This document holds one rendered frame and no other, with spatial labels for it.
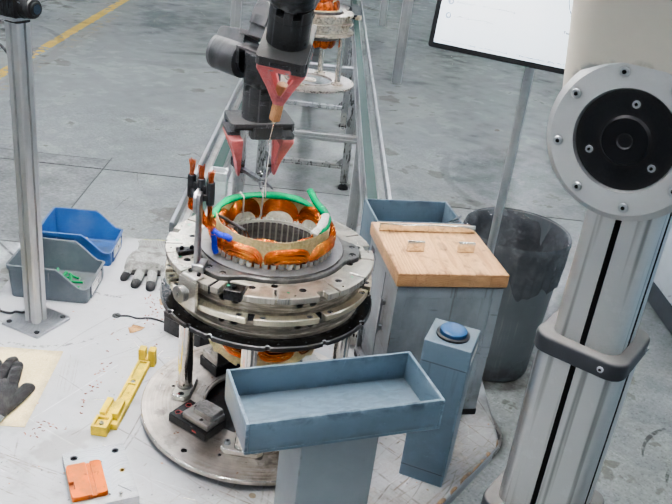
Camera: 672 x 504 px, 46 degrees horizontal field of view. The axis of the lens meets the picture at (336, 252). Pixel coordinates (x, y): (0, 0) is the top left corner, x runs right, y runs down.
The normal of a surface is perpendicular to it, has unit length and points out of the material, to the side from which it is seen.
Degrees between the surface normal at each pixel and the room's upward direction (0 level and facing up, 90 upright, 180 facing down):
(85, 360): 0
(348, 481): 90
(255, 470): 0
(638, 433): 0
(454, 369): 90
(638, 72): 90
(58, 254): 88
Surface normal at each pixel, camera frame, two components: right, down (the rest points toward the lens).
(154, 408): 0.11, -0.89
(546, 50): -0.44, 0.23
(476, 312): 0.18, 0.45
